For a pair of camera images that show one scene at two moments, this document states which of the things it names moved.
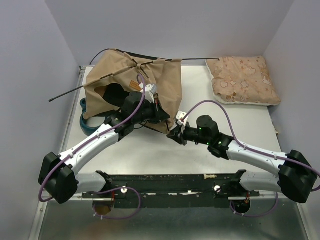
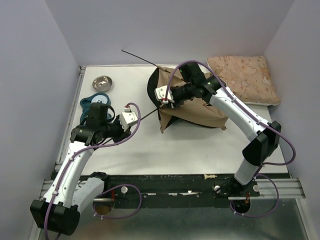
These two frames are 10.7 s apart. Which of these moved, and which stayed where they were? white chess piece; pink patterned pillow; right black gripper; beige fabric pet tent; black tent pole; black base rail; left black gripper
Moved: black tent pole; beige fabric pet tent; left black gripper; right black gripper
Stayed: pink patterned pillow; black base rail; white chess piece
